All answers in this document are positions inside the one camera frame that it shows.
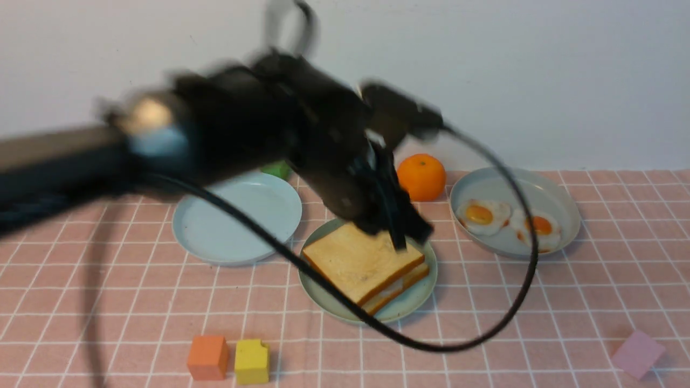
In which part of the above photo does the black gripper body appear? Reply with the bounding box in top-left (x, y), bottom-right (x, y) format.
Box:
top-left (296, 141), bottom-right (434, 251)

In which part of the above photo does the toast slice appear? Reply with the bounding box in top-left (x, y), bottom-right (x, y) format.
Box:
top-left (362, 263), bottom-right (430, 315)
top-left (301, 223), bottom-right (426, 307)

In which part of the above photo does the fried egg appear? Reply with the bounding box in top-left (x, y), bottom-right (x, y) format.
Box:
top-left (455, 199), bottom-right (512, 236)
top-left (508, 209), bottom-right (562, 253)
top-left (371, 276), bottom-right (409, 301)

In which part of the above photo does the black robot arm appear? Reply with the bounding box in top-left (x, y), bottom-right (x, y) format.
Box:
top-left (1, 54), bottom-right (433, 248)

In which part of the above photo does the orange fruit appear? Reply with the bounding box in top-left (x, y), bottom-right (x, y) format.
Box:
top-left (397, 153), bottom-right (446, 202)

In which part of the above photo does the green foam cube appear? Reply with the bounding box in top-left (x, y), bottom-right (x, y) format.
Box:
top-left (260, 161), bottom-right (292, 181)

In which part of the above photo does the teal centre plate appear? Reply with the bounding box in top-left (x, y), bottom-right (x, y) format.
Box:
top-left (298, 216), bottom-right (439, 326)

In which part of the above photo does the grey-blue egg plate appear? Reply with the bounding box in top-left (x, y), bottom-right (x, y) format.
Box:
top-left (448, 167), bottom-right (582, 259)

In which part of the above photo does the light blue bread plate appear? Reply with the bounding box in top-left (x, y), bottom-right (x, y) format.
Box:
top-left (172, 172), bottom-right (302, 267)

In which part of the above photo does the yellow foam cube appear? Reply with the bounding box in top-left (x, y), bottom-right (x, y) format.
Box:
top-left (234, 339), bottom-right (271, 385)

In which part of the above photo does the orange foam cube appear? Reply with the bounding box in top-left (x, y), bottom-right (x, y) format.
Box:
top-left (187, 335), bottom-right (229, 381)

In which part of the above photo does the pink foam cube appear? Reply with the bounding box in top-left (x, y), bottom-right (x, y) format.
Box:
top-left (611, 330), bottom-right (666, 380)

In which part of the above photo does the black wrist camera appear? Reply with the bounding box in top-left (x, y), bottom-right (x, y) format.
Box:
top-left (358, 80), bottom-right (445, 152)

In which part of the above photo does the black cable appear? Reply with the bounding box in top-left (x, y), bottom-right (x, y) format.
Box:
top-left (81, 0), bottom-right (540, 388)

